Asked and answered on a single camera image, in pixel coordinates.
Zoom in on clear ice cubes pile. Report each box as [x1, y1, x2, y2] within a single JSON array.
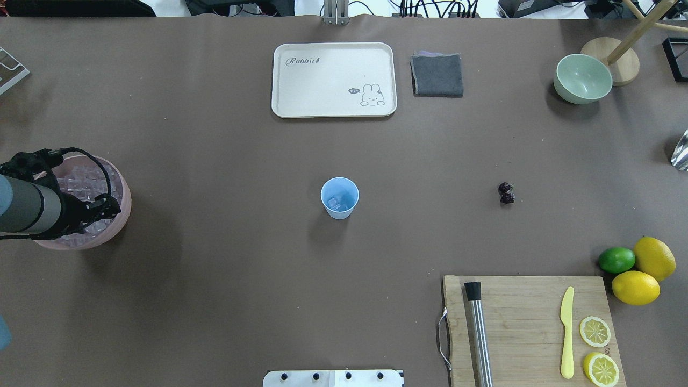
[[38, 161, 122, 247]]

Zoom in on steel ice scoop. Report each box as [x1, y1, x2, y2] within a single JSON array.
[[669, 130, 688, 171]]

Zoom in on white wire cup rack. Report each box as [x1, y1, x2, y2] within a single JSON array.
[[0, 47, 30, 95]]

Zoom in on ice cube in cup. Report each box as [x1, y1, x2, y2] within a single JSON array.
[[327, 196, 346, 212]]

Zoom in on yellow plastic knife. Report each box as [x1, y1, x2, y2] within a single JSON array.
[[560, 286, 575, 379]]

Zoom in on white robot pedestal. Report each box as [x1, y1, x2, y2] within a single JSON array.
[[262, 369, 405, 386]]

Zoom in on lemon half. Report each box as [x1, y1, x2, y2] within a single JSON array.
[[578, 316, 612, 348], [583, 352, 621, 386]]

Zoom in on lemon half lower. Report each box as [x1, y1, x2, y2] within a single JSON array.
[[583, 352, 621, 386]]

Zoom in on dark cherry lower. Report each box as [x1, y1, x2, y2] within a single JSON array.
[[500, 191, 515, 205]]

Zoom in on grey folded cloth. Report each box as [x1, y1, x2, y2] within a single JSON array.
[[410, 51, 464, 98]]

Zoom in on yellow lemon far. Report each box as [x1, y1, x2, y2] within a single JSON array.
[[633, 236, 677, 282]]

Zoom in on yellow lemon near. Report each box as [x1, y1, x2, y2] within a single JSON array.
[[612, 270, 661, 306]]

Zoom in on green lime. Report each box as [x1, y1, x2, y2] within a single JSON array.
[[598, 247, 636, 274]]

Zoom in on wooden cup tree stand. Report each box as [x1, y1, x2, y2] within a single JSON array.
[[580, 1, 686, 87]]

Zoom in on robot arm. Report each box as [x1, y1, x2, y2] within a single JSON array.
[[1, 175, 122, 240]]

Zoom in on lemon half upper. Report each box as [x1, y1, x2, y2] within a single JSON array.
[[578, 316, 612, 348]]

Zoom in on mint green bowl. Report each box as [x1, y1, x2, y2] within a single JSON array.
[[553, 54, 613, 105]]

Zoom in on light blue cup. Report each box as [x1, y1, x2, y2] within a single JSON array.
[[320, 177, 360, 220]]

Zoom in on dark cherry upper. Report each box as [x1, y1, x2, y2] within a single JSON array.
[[497, 182, 514, 195]]

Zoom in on dark cherry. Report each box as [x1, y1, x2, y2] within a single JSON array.
[[497, 182, 514, 195], [500, 191, 515, 205]]

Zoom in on cream rabbit tray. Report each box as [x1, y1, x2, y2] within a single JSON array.
[[271, 42, 397, 119]]

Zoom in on steel muddler black tip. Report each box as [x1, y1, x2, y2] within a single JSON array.
[[464, 282, 494, 386]]

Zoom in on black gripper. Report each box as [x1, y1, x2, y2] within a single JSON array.
[[56, 193, 122, 234]]

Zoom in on yellow lemon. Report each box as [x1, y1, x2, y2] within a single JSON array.
[[612, 270, 661, 306], [633, 236, 677, 282]]

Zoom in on bamboo cutting board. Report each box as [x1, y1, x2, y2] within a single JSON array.
[[442, 275, 614, 386]]

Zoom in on pink bowl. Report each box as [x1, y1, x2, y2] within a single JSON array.
[[32, 155, 132, 251]]

